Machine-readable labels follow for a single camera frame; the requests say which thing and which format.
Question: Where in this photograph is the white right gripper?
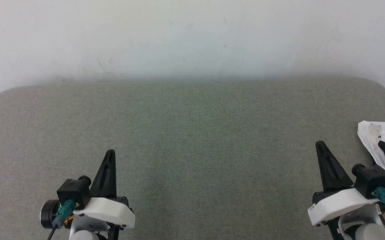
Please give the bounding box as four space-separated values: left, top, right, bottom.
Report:
307 141 381 228

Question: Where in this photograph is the white garment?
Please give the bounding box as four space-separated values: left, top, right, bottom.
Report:
357 121 385 187

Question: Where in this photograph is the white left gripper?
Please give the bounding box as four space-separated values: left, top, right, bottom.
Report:
70 149 136 240

